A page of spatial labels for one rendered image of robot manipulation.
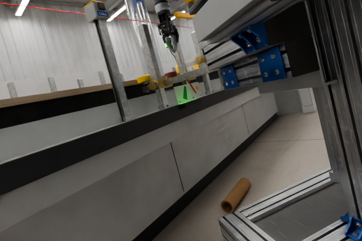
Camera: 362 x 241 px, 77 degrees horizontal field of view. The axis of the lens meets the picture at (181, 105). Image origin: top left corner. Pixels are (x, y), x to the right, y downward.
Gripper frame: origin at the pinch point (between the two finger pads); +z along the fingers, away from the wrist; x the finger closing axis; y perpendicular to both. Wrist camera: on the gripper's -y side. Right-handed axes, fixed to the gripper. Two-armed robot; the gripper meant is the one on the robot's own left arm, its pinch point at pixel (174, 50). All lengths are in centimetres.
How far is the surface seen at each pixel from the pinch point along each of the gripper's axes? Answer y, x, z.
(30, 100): 52, -46, 12
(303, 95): -250, 102, 67
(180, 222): -5, -24, 99
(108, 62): 33.3, -20.6, 2.9
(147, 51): 9.1, -11.3, -2.0
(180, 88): -6.0, -3.8, 20.2
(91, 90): 27.3, -37.0, 11.4
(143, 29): 9.7, -10.3, -13.3
